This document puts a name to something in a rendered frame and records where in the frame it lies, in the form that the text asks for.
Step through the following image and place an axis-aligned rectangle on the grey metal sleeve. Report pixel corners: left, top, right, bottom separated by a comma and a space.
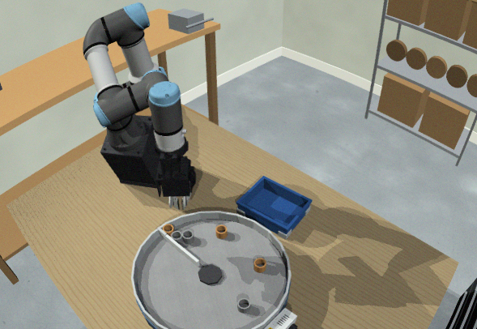
237, 298, 250, 313
182, 230, 194, 244
171, 231, 183, 245

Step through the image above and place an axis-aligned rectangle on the blue crate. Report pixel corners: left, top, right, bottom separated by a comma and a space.
236, 176, 313, 240

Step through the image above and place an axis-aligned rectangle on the bronze bushing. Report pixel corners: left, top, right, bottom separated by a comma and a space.
254, 258, 266, 273
215, 225, 228, 239
163, 224, 174, 237

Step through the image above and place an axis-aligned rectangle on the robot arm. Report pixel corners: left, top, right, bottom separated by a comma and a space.
83, 2, 186, 152

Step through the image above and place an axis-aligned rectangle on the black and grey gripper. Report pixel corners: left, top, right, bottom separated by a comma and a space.
154, 136, 196, 210

